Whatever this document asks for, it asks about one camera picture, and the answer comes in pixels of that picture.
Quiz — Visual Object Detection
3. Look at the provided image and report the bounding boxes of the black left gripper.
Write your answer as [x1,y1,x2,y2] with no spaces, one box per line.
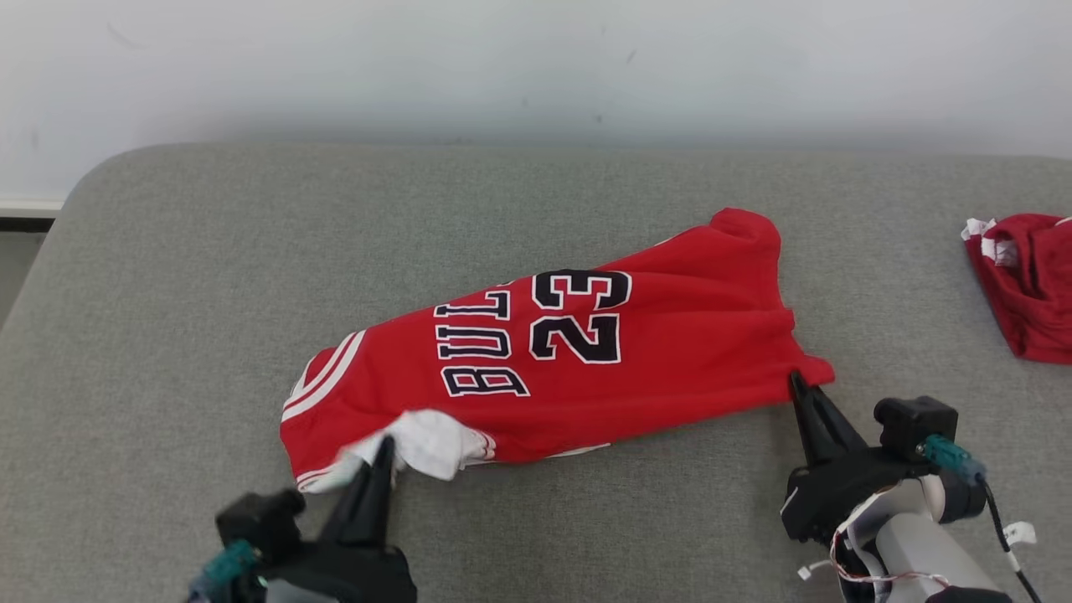
[251,436,419,603]

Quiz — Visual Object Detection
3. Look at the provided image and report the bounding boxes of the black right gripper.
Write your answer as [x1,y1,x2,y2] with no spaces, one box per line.
[781,371,932,545]

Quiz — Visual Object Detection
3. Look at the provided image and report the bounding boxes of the red Bulls basketball jersey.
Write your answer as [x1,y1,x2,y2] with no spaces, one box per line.
[279,207,837,495]

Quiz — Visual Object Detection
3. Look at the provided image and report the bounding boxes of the red white-hemmed shorts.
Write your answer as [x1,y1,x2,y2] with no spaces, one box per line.
[961,213,1072,365]

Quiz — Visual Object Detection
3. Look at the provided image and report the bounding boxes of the right teal plug camera cable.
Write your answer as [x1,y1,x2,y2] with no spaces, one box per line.
[917,435,1044,603]

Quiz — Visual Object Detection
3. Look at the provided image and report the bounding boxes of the teal plug camera cable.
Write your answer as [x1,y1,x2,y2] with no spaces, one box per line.
[917,435,1044,603]
[188,540,260,603]

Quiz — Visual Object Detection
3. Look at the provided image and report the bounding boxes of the thin red white wires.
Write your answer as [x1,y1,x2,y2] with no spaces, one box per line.
[796,490,951,587]

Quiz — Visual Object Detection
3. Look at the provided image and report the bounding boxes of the left teal plug camera cable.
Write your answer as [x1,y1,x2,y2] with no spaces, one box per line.
[188,540,260,603]

